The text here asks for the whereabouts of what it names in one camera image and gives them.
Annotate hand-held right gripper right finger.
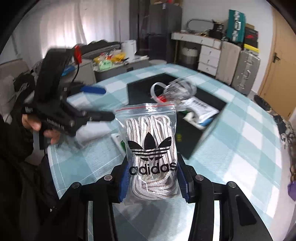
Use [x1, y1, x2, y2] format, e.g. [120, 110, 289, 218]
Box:
[179, 159, 271, 241]

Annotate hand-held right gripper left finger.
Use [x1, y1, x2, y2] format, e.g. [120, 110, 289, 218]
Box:
[55, 162, 130, 241]

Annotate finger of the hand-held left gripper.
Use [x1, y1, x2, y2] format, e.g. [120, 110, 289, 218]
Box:
[76, 109, 115, 126]
[67, 82, 107, 95]

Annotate black cardboard box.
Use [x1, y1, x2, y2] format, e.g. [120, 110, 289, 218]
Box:
[127, 73, 228, 160]

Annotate beige laces zip bag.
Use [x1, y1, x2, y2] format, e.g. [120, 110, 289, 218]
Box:
[115, 101, 178, 200]

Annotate white laces zip bag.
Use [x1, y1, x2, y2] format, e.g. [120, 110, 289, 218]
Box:
[176, 96, 220, 127]

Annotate white cable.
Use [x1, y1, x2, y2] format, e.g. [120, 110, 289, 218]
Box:
[150, 78, 197, 102]

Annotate person's left forearm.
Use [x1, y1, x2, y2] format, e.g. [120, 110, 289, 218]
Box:
[0, 113, 61, 241]

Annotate person's left hand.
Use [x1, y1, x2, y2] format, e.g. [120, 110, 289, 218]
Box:
[21, 113, 61, 145]

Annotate green plastic packet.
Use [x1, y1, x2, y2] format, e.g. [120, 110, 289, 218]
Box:
[98, 59, 112, 70]

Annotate grey low cabinet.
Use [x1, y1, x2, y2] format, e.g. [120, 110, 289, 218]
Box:
[94, 56, 151, 82]

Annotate white packet green print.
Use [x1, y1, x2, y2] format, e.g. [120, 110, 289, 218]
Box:
[110, 133, 127, 154]

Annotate yellow plastic bag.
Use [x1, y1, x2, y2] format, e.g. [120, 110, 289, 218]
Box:
[113, 52, 127, 63]

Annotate beige armchair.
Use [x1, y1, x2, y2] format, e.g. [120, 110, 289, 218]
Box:
[0, 59, 31, 124]

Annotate black cloth pile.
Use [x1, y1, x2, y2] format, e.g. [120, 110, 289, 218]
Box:
[81, 40, 122, 56]

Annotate white cylindrical appliance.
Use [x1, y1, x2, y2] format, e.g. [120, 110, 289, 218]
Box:
[121, 40, 137, 62]

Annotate white curtain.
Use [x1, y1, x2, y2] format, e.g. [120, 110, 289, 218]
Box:
[11, 0, 130, 61]

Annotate dark grey refrigerator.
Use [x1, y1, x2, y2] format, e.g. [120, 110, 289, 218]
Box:
[129, 0, 184, 67]

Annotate wicker basket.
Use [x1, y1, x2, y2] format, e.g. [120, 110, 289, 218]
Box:
[180, 46, 200, 66]

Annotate purple bag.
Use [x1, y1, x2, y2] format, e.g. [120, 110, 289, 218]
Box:
[287, 183, 296, 202]

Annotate row of floor shoes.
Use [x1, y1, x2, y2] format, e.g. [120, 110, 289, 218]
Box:
[270, 109, 296, 186]

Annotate white desk with drawers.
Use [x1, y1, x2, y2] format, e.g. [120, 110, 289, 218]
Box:
[171, 31, 223, 76]

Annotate silver suitcase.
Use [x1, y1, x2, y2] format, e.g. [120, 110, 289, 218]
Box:
[231, 49, 261, 96]

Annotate beige suitcase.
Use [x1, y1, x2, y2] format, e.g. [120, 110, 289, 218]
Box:
[216, 41, 242, 86]

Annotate black printed bag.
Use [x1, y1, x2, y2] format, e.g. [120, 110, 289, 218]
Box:
[211, 23, 225, 39]

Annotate wooden door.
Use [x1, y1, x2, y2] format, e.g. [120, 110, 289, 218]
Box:
[258, 13, 296, 121]

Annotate black yellow shoe box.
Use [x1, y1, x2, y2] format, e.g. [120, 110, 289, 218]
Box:
[243, 44, 260, 54]

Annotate green suitcase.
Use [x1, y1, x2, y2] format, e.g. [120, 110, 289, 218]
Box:
[226, 9, 246, 44]

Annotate black red shoe box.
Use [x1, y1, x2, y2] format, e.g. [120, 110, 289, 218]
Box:
[244, 27, 258, 44]

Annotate red plug with black cable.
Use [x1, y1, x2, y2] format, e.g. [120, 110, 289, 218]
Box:
[69, 45, 83, 84]

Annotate white oval frame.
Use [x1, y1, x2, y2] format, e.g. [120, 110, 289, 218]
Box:
[187, 19, 214, 32]

